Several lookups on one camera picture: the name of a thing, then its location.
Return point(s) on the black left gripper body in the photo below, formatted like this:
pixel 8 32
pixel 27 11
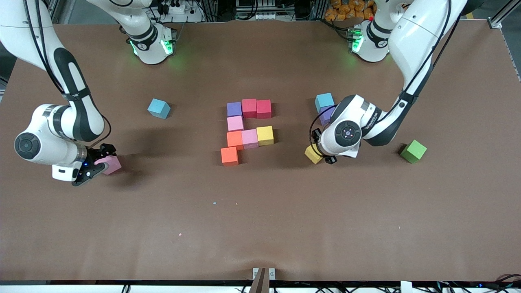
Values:
pixel 316 134

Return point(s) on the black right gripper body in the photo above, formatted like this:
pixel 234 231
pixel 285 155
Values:
pixel 96 154

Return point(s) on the pink foam cube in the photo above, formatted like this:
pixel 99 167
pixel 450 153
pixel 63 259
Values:
pixel 235 123
pixel 112 165
pixel 249 138

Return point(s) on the yellow foam cube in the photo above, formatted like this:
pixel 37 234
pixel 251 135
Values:
pixel 265 135
pixel 312 155

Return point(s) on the red foam cube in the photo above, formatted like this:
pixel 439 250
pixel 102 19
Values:
pixel 249 108
pixel 264 109

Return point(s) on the orange foam cube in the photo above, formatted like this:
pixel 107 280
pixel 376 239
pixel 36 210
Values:
pixel 234 139
pixel 229 156

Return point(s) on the purple foam cube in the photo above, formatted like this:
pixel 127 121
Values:
pixel 325 115
pixel 234 109

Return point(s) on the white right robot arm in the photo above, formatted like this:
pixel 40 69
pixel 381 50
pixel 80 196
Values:
pixel 40 134

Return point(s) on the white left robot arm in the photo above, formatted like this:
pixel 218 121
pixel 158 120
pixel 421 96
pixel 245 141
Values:
pixel 415 36

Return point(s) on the light blue foam cube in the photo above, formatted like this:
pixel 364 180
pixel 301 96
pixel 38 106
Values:
pixel 158 108
pixel 324 101

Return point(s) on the green foam cube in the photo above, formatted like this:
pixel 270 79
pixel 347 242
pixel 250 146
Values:
pixel 413 151

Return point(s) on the brown table cover sheet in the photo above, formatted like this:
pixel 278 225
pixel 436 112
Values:
pixel 260 244

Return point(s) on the bag of orange fruits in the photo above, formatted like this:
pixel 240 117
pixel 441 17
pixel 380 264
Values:
pixel 346 10

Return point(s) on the white electronics box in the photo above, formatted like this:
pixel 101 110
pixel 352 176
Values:
pixel 260 16

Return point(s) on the metal table clamp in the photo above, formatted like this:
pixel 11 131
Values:
pixel 260 283

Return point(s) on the white power strip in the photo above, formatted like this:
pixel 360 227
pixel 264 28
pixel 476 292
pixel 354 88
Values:
pixel 179 9

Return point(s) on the white tag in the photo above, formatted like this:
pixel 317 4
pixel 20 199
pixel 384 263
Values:
pixel 406 287

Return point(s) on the aluminium frame strut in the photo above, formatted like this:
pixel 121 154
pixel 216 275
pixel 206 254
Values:
pixel 494 22
pixel 56 8

